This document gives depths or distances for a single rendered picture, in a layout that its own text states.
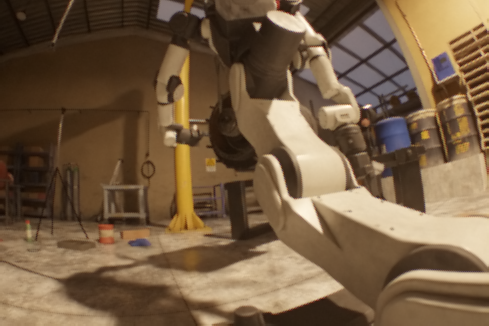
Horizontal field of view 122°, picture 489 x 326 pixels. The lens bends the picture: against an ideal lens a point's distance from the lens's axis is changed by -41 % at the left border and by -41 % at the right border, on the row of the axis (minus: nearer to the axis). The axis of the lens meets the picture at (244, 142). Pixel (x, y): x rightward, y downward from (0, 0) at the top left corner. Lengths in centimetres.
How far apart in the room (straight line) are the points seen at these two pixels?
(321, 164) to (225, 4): 58
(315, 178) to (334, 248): 14
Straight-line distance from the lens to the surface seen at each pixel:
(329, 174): 43
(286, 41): 56
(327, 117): 67
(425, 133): 389
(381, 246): 29
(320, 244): 36
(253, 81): 63
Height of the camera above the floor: 43
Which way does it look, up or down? 14 degrees up
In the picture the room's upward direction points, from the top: 6 degrees counter-clockwise
